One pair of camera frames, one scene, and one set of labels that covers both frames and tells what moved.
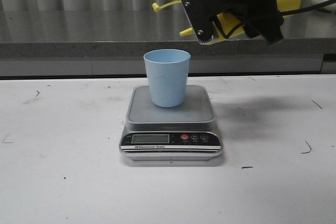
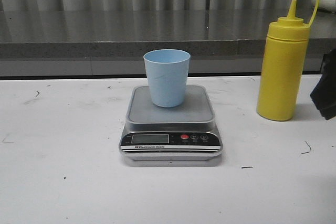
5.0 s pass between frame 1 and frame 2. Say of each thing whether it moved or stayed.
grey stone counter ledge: stayed
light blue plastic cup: stayed
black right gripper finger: moved
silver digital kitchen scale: stayed
